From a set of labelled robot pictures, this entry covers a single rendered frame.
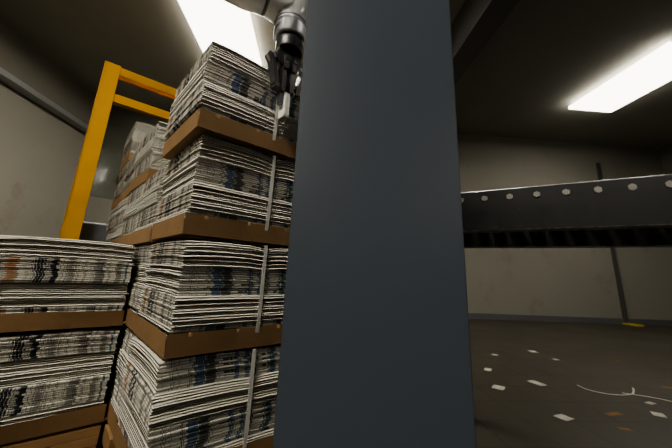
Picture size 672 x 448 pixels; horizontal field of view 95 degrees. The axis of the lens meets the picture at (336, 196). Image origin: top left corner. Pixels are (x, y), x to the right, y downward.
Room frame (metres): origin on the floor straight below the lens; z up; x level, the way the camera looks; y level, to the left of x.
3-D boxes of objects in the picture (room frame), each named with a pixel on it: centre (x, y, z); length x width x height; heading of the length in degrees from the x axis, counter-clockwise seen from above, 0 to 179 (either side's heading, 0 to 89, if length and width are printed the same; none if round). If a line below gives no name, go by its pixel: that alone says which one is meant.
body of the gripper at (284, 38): (0.73, 0.15, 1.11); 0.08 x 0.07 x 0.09; 132
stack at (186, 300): (1.18, 0.55, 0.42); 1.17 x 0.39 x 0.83; 41
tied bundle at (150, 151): (1.28, 0.64, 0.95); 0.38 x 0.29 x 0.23; 133
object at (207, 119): (0.77, 0.34, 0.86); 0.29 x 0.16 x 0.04; 42
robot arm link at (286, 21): (0.73, 0.15, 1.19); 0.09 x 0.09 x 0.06
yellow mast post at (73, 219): (1.84, 1.56, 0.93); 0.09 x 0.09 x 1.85; 41
